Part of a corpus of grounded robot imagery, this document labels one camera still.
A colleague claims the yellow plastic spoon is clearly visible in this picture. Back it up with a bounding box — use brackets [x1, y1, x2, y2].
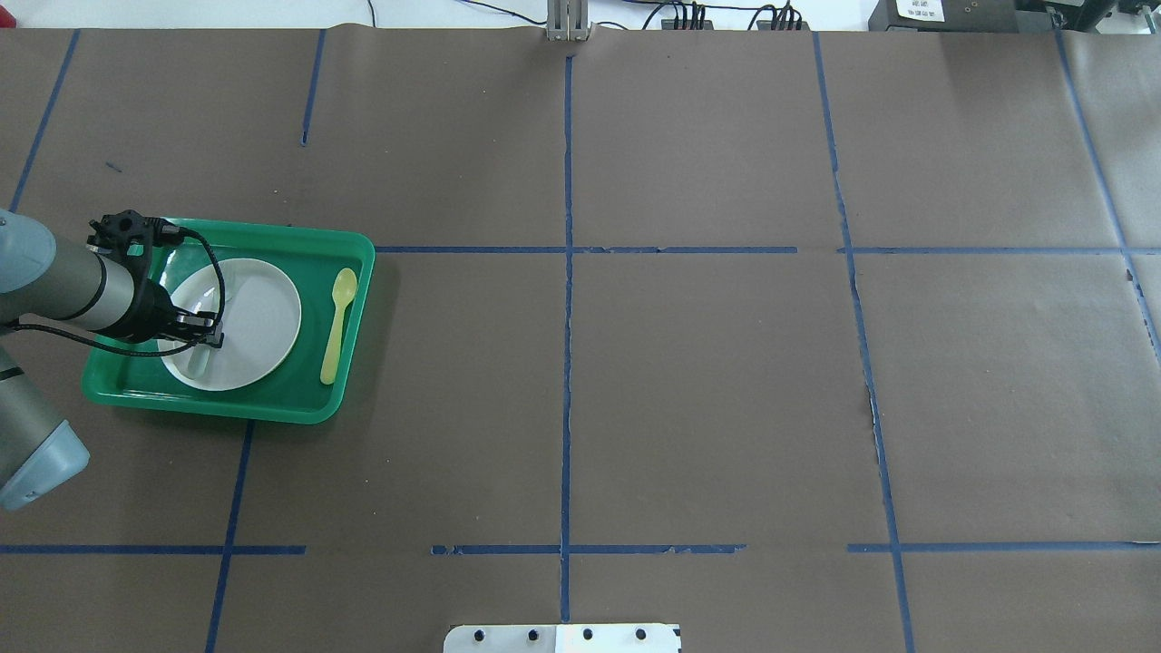
[319, 268, 359, 385]

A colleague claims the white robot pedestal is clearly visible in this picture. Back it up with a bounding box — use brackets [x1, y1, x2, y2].
[444, 620, 683, 652]

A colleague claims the black power strip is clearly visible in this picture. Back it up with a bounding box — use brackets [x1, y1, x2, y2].
[659, 3, 714, 33]

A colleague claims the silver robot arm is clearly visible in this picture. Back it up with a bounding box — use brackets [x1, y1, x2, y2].
[1, 210, 228, 512]

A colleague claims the pale green plastic fork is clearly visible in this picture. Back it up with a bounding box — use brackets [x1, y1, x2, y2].
[185, 271, 238, 379]

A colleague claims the aluminium frame post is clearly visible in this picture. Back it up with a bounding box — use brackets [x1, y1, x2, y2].
[545, 0, 592, 43]

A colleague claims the green plastic tray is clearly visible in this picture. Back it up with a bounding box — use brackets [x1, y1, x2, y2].
[82, 218, 375, 424]

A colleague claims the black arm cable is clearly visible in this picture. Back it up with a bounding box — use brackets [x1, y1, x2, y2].
[0, 229, 226, 358]

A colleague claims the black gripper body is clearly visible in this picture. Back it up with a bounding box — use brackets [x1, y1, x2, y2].
[116, 278, 181, 344]

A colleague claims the white round plate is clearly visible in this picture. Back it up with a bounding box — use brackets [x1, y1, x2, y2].
[157, 258, 302, 392]

